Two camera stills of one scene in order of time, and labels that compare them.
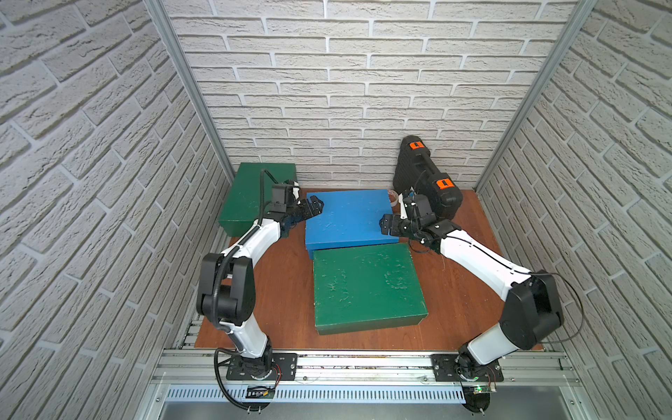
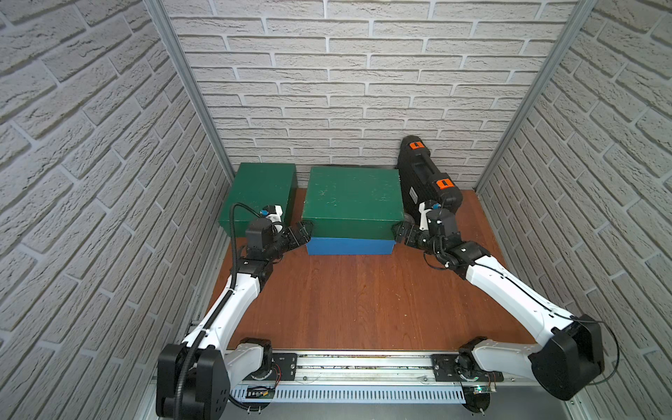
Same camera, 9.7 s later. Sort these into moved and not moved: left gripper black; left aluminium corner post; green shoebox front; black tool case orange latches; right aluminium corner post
Moved: green shoebox front; left gripper black
Not moved: black tool case orange latches; left aluminium corner post; right aluminium corner post
